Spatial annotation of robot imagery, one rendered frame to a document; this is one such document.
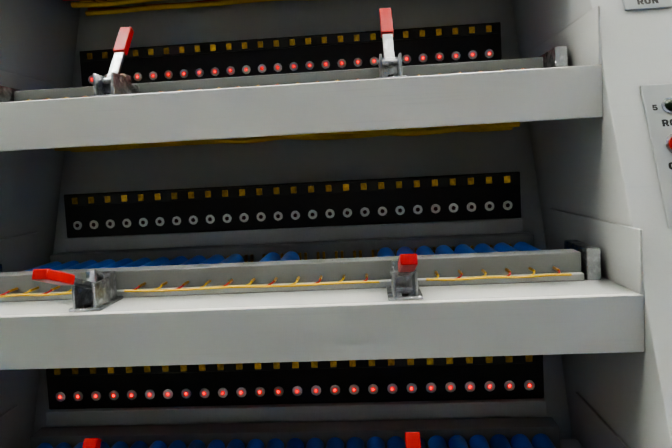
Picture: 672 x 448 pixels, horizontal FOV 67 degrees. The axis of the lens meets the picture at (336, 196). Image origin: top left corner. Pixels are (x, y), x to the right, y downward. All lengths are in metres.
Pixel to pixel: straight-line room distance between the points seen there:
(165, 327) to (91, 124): 0.20
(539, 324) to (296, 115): 0.27
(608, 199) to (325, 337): 0.27
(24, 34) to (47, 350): 0.39
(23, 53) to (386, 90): 0.45
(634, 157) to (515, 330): 0.17
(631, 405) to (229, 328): 0.33
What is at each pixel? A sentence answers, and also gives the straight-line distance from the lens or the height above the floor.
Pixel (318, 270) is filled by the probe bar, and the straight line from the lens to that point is 0.46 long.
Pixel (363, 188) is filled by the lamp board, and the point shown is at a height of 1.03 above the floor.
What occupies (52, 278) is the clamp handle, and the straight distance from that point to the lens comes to 0.43.
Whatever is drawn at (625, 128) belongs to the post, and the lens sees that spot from 0.48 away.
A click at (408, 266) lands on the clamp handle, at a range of 0.36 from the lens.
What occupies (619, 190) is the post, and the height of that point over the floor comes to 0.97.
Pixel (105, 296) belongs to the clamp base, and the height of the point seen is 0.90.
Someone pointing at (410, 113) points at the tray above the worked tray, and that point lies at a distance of 0.46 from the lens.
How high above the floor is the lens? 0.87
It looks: 15 degrees up
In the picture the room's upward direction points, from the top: 2 degrees counter-clockwise
